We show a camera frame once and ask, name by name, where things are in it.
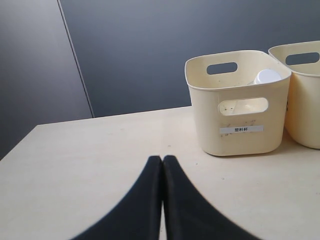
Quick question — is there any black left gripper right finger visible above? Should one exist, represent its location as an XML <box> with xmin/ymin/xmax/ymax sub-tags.
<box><xmin>162</xmin><ymin>155</ymin><xmax>255</xmax><ymax>240</ymax></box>

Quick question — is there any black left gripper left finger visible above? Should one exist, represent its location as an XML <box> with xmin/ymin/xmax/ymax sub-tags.
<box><xmin>74</xmin><ymin>155</ymin><xmax>163</xmax><ymax>240</ymax></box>

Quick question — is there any clear plastic bottle white cap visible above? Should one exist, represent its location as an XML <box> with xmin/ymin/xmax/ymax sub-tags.
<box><xmin>248</xmin><ymin>69</ymin><xmax>282</xmax><ymax>85</ymax></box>

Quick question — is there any left cream plastic bin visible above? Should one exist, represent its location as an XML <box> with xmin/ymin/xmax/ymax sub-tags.
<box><xmin>184</xmin><ymin>50</ymin><xmax>292</xmax><ymax>156</ymax></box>

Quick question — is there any cream plastic bin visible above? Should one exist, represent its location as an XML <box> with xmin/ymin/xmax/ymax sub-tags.
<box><xmin>184</xmin><ymin>50</ymin><xmax>292</xmax><ymax>156</ymax></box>
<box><xmin>268</xmin><ymin>40</ymin><xmax>320</xmax><ymax>149</ymax></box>

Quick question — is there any middle cream plastic bin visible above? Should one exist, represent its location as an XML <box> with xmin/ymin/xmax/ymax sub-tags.
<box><xmin>268</xmin><ymin>40</ymin><xmax>320</xmax><ymax>149</ymax></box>

